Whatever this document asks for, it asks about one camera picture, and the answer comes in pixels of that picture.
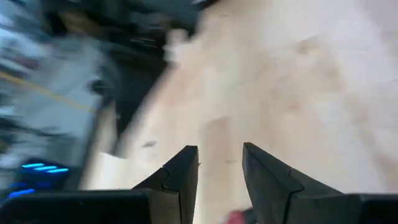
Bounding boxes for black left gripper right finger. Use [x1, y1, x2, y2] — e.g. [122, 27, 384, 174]
[242, 142, 398, 224]

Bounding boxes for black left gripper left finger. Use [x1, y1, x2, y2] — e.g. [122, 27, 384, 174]
[0, 144, 200, 224]

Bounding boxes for dark red nail polish bottle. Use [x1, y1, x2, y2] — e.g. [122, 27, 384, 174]
[222, 208, 261, 224]

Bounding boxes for black device with blue lights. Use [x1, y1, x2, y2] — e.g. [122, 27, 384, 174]
[7, 160, 72, 200]

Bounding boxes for yellow hanging cable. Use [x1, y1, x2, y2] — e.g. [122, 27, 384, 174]
[0, 70, 98, 113]

